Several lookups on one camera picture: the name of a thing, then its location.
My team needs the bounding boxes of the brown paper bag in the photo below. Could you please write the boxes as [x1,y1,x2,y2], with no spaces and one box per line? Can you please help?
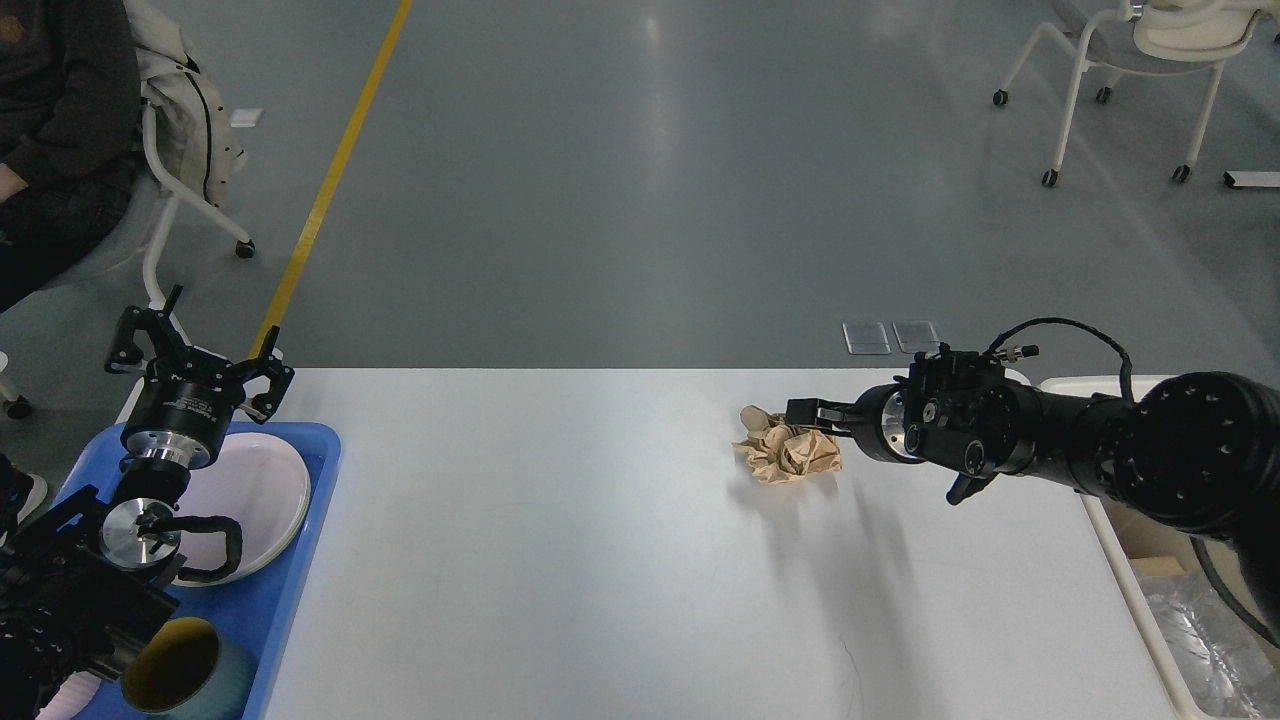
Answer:
[1121,518,1190,577]

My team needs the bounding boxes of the white bar on floor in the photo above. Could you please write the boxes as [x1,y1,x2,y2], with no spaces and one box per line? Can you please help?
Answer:
[1222,170,1280,190]

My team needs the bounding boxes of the dark teal mug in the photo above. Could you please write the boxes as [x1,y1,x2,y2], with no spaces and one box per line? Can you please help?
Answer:
[120,618,257,719]

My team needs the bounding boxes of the white chair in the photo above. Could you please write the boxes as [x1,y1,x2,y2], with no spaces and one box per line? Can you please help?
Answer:
[0,100,257,421]
[992,1,1277,188]

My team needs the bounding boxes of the white chair left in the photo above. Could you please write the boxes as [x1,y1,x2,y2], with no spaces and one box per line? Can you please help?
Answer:
[0,100,257,421]

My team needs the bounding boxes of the beige plastic bin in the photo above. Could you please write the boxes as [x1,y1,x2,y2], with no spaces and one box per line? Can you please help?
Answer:
[1036,375,1280,720]

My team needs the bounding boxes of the floor outlet plates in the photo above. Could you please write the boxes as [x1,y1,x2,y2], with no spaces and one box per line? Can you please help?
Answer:
[841,320,942,356]

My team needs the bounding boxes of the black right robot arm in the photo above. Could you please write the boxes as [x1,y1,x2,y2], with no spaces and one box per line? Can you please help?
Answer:
[785,331,1279,644]

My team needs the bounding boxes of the white chair right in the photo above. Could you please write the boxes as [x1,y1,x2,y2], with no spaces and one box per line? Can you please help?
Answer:
[992,1,1277,188]

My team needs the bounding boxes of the white paper on floor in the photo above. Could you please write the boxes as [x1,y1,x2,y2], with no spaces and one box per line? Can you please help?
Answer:
[230,108,265,129]

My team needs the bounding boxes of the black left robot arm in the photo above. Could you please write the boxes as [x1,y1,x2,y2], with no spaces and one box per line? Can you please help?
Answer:
[1,288,294,719]

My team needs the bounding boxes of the blue plastic tray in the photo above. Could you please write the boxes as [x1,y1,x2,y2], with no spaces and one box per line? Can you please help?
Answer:
[50,421,342,719]

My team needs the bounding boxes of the pink ribbed mug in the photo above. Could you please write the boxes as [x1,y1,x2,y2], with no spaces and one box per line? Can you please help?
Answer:
[36,673,102,720]

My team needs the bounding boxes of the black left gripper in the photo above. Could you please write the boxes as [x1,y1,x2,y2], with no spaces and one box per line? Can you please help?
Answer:
[104,284,296,471]

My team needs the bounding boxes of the large foil tray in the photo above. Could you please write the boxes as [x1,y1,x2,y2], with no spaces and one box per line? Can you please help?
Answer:
[1138,571,1279,719]

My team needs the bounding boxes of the brown paper ball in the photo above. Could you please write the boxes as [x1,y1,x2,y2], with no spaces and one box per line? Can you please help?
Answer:
[733,405,844,486]

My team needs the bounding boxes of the pink plate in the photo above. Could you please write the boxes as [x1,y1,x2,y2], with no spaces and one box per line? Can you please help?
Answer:
[178,433,311,584]

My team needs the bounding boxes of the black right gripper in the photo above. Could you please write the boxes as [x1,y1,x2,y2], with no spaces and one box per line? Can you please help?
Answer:
[785,386,924,464]

